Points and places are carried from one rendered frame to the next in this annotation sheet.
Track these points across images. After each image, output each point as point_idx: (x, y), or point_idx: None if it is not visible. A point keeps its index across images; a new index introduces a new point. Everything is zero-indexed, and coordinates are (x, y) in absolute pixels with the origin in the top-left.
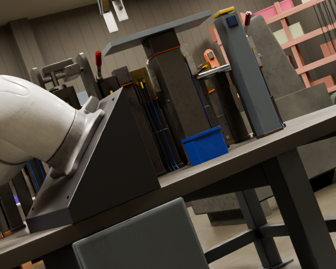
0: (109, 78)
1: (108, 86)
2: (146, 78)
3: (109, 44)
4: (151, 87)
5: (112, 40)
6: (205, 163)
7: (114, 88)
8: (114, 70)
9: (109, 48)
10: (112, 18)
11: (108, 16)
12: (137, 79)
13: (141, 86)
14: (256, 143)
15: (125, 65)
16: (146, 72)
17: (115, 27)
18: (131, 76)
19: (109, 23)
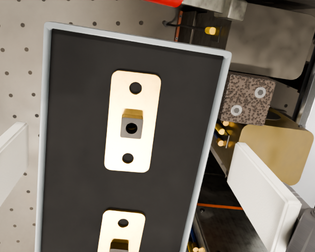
0: (225, 45)
1: (221, 29)
2: (221, 152)
3: (72, 25)
4: (213, 147)
5: (43, 33)
6: (23, 55)
7: (214, 46)
8: (229, 75)
9: (91, 27)
10: (254, 216)
11: (267, 213)
12: (229, 132)
13: (216, 125)
14: None
15: (221, 116)
16: (225, 164)
17: (234, 183)
18: (237, 125)
19: (251, 179)
